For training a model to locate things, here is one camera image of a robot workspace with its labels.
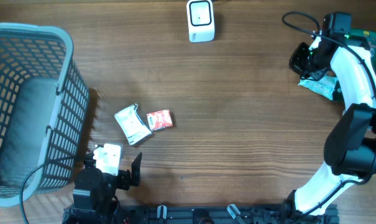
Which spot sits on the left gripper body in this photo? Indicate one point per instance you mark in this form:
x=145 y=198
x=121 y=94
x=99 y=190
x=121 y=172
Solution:
x=123 y=180

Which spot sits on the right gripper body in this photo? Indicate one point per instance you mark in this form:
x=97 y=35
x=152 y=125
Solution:
x=307 y=60

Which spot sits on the light green wipes packet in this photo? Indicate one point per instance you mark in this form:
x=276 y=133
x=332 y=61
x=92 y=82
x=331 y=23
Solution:
x=325 y=86

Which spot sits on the white foil pouch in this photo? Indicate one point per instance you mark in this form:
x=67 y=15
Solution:
x=133 y=127

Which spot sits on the orange snack packet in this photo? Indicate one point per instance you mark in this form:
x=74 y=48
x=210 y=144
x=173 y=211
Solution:
x=159 y=120

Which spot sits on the green glove package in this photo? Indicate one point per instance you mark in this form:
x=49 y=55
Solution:
x=370 y=37

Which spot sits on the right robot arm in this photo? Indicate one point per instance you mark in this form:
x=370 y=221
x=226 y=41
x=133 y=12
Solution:
x=350 y=149

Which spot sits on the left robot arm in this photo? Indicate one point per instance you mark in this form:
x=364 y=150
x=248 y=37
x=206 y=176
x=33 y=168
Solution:
x=94 y=194

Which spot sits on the white barcode scanner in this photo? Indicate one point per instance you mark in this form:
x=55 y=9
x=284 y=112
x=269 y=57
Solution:
x=200 y=15

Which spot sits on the grey plastic mesh basket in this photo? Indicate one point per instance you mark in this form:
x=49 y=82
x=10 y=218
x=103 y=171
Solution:
x=43 y=105

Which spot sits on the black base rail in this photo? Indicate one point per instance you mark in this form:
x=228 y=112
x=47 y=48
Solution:
x=267 y=214

